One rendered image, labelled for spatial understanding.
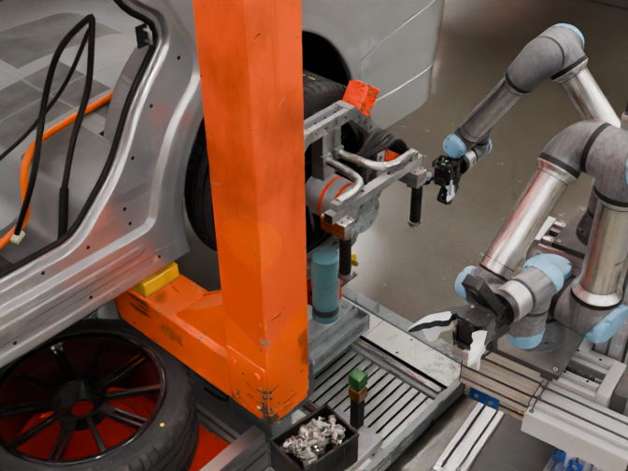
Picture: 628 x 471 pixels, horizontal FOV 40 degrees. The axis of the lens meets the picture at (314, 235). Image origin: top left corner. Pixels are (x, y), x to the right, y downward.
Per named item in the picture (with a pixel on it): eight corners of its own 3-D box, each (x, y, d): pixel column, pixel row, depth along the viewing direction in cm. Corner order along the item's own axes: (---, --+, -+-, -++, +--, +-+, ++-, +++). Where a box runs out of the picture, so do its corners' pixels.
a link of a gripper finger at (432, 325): (409, 349, 172) (455, 344, 172) (407, 326, 168) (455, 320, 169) (406, 340, 174) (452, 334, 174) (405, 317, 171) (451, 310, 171)
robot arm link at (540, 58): (552, 72, 236) (457, 168, 275) (570, 58, 243) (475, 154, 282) (522, 42, 238) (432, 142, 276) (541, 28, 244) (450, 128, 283)
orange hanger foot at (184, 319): (157, 291, 286) (144, 205, 265) (272, 367, 258) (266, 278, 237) (117, 317, 276) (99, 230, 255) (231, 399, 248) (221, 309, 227)
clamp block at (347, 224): (331, 221, 252) (331, 206, 248) (355, 233, 247) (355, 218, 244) (320, 228, 249) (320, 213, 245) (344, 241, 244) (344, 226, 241)
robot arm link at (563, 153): (560, 95, 188) (442, 289, 193) (603, 115, 181) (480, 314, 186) (577, 114, 197) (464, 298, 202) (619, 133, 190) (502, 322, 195)
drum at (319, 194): (329, 197, 282) (329, 160, 273) (380, 222, 271) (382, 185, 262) (300, 216, 274) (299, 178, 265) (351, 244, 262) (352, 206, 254)
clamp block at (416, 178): (403, 171, 271) (404, 157, 268) (426, 182, 267) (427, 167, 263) (392, 178, 269) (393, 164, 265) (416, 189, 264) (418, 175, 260)
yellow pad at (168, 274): (151, 257, 274) (149, 245, 271) (180, 276, 267) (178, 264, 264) (117, 278, 266) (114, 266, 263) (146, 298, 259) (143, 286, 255)
